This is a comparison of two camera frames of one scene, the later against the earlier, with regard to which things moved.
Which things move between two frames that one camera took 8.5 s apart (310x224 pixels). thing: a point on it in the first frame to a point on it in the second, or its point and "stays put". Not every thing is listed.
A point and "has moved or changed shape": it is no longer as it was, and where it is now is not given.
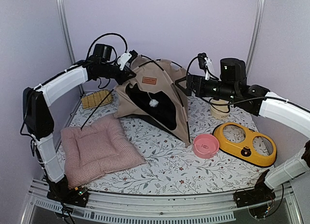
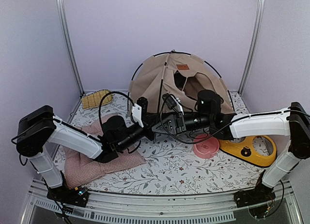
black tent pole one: x=180 y=101 to x=163 y=71
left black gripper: x=126 y=76 to x=147 y=120
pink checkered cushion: x=100 y=146 stays put
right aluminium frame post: x=256 y=30 stays put
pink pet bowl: x=205 y=146 stays put
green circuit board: x=81 y=190 stays put
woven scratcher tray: x=94 y=99 stays put
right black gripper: x=193 y=79 to x=176 y=124
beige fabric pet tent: x=153 y=96 has moved or changed shape
